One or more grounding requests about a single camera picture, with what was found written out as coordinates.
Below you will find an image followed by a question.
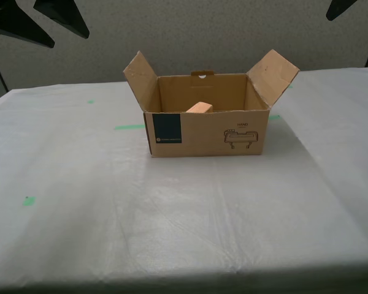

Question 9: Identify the white table cloth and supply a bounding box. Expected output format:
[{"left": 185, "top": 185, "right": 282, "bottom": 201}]
[{"left": 0, "top": 66, "right": 368, "bottom": 290}]

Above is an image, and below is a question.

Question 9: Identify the light wooden block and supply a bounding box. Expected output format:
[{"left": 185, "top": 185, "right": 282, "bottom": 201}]
[{"left": 185, "top": 101, "right": 213, "bottom": 114}]

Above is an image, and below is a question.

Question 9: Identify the brown cardboard box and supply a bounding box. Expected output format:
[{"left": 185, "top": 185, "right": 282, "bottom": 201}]
[{"left": 123, "top": 48, "right": 301, "bottom": 159}]

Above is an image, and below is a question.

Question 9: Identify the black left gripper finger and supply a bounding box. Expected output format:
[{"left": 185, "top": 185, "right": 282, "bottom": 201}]
[
  {"left": 33, "top": 0, "right": 90, "bottom": 40},
  {"left": 0, "top": 0, "right": 55, "bottom": 49}
]

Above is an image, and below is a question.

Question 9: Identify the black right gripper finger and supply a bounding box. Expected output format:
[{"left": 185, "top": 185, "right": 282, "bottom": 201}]
[{"left": 326, "top": 0, "right": 358, "bottom": 21}]

